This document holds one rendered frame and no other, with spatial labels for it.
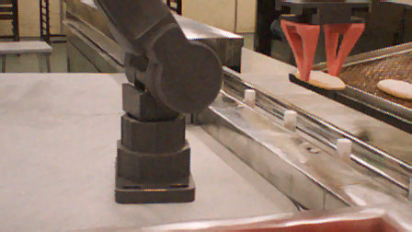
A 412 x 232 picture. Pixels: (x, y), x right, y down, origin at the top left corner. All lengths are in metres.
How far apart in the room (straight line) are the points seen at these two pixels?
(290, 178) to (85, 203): 0.22
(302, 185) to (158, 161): 0.15
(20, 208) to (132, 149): 0.13
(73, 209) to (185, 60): 0.19
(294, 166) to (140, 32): 0.21
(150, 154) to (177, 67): 0.10
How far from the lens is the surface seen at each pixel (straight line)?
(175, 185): 0.70
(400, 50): 1.16
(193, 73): 0.67
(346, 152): 0.77
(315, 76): 0.81
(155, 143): 0.69
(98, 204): 0.69
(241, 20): 8.40
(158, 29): 0.66
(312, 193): 0.66
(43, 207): 0.69
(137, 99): 0.69
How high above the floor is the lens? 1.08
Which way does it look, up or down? 14 degrees down
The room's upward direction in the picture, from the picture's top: 2 degrees clockwise
